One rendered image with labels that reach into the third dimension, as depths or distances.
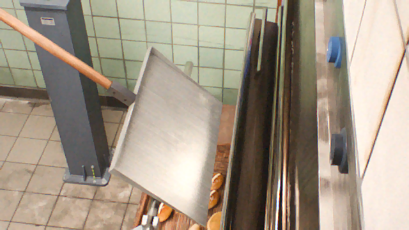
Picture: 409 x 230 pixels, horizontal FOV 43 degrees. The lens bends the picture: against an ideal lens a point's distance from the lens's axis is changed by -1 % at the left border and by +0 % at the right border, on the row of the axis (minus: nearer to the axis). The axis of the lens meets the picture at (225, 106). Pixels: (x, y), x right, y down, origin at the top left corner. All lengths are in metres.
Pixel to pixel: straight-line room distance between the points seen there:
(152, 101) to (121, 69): 1.59
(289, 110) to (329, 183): 0.36
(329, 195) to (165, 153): 1.04
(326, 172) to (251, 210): 0.57
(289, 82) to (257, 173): 0.33
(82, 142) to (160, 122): 1.26
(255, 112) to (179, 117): 0.39
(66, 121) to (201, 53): 0.88
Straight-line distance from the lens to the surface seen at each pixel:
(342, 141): 0.55
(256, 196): 1.30
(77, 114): 2.78
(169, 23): 3.04
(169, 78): 1.87
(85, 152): 3.00
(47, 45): 1.61
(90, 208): 3.06
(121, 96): 1.66
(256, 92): 1.55
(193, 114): 1.86
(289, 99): 1.07
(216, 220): 2.17
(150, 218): 1.54
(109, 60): 3.31
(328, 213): 0.68
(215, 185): 2.29
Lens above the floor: 2.45
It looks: 44 degrees down
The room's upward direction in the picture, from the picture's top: 2 degrees clockwise
